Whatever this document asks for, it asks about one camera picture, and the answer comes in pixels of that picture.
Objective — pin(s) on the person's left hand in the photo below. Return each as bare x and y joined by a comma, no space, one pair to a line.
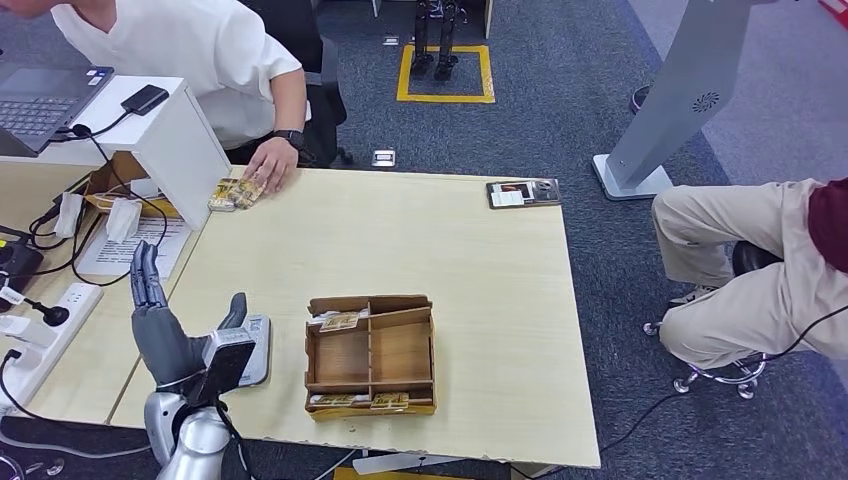
275,162

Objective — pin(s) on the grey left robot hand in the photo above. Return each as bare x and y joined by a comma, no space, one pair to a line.
166,344

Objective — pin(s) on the grey card reader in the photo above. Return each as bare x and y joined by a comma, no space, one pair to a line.
262,351

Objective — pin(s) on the wooden compartment box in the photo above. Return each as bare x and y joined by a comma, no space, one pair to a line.
397,354

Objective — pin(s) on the person's left forearm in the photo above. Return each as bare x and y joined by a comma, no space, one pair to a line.
291,99

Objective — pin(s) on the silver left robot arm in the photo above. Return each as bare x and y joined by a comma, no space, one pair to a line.
192,444

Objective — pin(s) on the person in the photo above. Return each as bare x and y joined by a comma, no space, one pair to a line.
729,311
199,60

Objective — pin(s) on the black wristwatch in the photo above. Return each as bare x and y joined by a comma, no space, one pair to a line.
291,139

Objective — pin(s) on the white riser stand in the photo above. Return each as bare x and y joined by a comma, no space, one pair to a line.
179,152

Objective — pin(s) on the black office chair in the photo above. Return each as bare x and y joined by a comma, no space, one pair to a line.
311,66

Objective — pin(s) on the printed paper sheet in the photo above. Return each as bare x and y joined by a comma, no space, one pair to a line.
112,255

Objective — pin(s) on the silver floor socket plate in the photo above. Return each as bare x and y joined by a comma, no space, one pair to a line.
383,158

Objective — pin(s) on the black plug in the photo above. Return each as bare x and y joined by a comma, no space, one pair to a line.
56,315

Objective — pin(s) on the white power strip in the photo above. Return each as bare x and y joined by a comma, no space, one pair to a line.
46,361

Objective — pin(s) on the white paper tag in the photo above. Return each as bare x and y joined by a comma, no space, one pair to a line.
68,215
122,222

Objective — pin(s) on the white power adapter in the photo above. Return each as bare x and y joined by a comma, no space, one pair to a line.
26,331

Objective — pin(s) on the brown cardboard box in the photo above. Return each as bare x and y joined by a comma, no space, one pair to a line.
116,173

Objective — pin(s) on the small silver floor plate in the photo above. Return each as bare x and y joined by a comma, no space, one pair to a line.
391,40

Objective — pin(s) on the black desk device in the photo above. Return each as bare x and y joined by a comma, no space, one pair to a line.
16,265

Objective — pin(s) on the black robot legs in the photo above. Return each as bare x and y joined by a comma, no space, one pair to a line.
422,46

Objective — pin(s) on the grey laptop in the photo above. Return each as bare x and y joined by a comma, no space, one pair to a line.
40,99

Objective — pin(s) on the black printed placard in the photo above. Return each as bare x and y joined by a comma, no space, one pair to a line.
523,194

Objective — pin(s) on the white furniture leg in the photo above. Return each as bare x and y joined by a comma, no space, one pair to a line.
489,16

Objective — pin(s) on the dark round base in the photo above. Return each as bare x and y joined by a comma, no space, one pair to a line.
639,99

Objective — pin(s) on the grey kiosk stand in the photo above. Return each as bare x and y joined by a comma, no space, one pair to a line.
689,79

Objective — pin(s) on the chrome stool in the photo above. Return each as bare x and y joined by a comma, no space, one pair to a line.
752,255

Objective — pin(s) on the red object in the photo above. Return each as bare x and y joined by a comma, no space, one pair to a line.
836,12

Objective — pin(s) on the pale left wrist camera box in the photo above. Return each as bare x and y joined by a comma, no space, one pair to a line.
225,368

